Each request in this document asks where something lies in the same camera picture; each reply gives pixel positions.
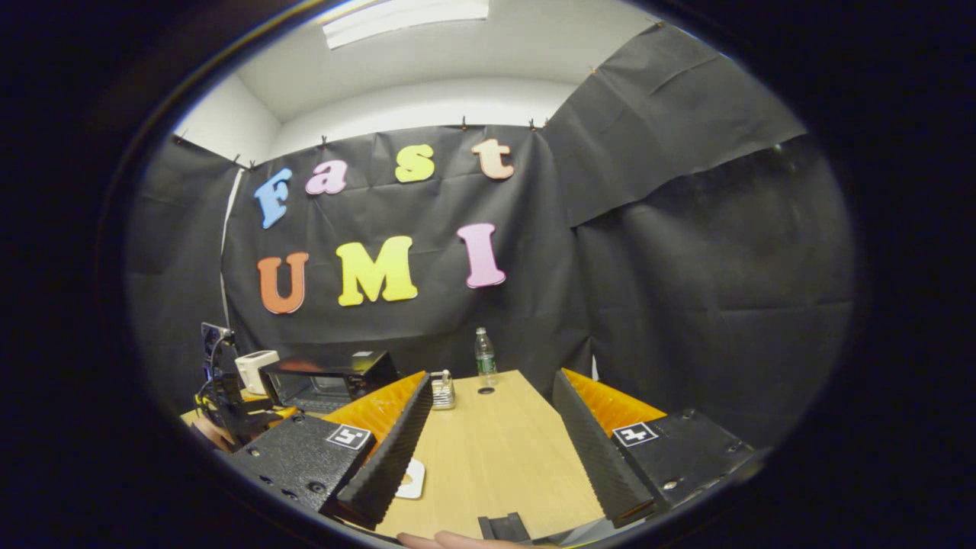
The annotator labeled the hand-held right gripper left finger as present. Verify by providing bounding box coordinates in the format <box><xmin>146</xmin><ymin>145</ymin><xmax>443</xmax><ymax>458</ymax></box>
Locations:
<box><xmin>226</xmin><ymin>371</ymin><xmax>434</xmax><ymax>531</ymax></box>

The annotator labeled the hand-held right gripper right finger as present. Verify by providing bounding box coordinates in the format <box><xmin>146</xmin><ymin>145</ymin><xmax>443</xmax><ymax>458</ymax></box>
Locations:
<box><xmin>551</xmin><ymin>368</ymin><xmax>767</xmax><ymax>529</ymax></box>

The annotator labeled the black electric oven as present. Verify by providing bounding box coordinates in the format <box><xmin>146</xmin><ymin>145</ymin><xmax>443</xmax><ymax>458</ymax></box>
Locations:
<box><xmin>259</xmin><ymin>351</ymin><xmax>400</xmax><ymax>413</ymax></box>

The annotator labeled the white toaster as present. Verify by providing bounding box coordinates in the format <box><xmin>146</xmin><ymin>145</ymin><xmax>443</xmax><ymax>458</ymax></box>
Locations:
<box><xmin>235</xmin><ymin>350</ymin><xmax>281</xmax><ymax>394</ymax></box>

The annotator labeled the white plate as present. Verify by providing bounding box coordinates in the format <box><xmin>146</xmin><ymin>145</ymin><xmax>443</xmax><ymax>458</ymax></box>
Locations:
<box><xmin>395</xmin><ymin>457</ymin><xmax>426</xmax><ymax>501</ymax></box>

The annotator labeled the green plastic bottle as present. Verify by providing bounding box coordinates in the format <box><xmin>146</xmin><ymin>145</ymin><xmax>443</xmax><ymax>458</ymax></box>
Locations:
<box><xmin>475</xmin><ymin>327</ymin><xmax>498</xmax><ymax>387</ymax></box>

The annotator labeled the ceiling light panel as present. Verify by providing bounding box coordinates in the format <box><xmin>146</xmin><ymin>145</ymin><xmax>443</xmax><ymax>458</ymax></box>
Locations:
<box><xmin>320</xmin><ymin>0</ymin><xmax>490</xmax><ymax>50</ymax></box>

